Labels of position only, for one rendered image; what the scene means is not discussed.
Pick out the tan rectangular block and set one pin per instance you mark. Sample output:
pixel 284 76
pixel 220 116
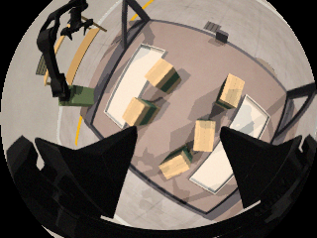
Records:
pixel 163 76
pixel 177 162
pixel 140 112
pixel 204 136
pixel 230 92

